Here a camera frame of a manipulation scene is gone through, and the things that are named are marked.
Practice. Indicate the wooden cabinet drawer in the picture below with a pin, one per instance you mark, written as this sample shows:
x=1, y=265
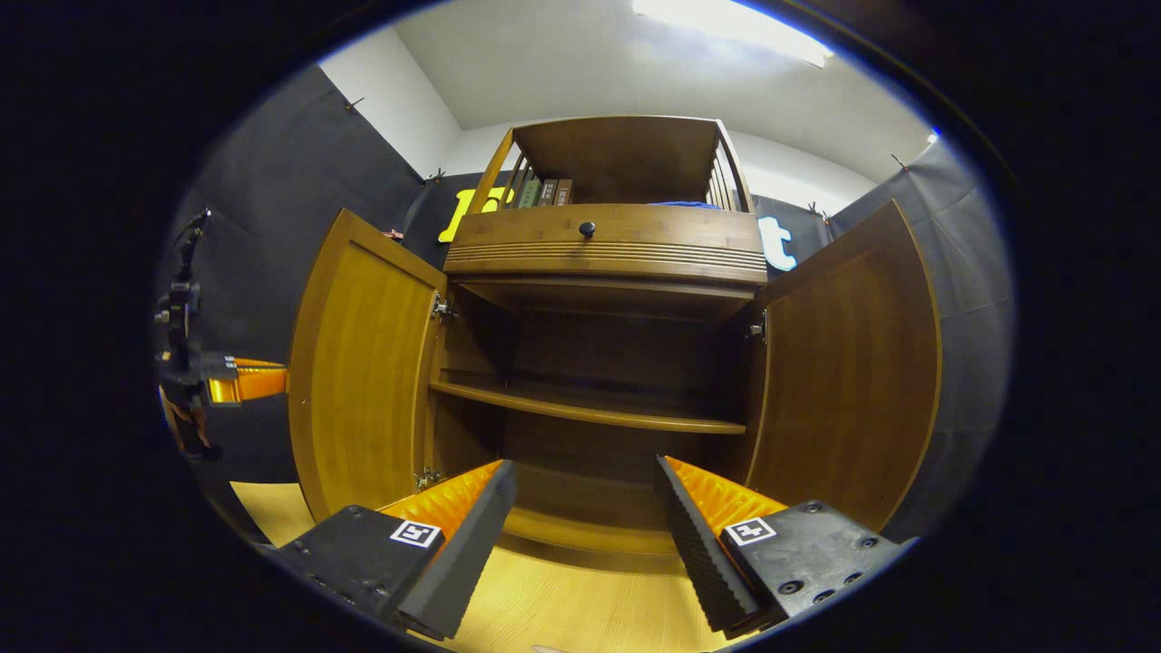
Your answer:
x=526, y=238

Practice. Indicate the brown book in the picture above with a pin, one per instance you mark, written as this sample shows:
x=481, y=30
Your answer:
x=563, y=192

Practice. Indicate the grey book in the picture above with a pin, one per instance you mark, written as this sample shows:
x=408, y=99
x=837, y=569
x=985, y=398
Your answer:
x=547, y=193

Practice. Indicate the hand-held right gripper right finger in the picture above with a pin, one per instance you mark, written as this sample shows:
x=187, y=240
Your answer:
x=698, y=553

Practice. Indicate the wooden cabinet shelf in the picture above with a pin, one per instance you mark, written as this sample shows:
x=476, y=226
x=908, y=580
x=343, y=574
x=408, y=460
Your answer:
x=590, y=408

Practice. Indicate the wooden shoe cabinet door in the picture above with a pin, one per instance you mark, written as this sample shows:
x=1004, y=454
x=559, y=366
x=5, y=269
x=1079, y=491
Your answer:
x=363, y=363
x=843, y=381

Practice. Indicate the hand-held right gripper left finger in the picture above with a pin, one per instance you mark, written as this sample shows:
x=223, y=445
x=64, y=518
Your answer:
x=472, y=544

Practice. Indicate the metal door hinge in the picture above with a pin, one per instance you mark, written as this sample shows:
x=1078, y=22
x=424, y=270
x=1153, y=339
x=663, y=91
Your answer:
x=443, y=308
x=428, y=478
x=757, y=326

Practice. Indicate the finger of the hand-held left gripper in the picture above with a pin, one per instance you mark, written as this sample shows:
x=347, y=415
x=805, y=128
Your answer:
x=263, y=364
x=258, y=383

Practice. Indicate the blue cloth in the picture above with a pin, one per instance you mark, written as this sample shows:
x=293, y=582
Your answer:
x=685, y=205

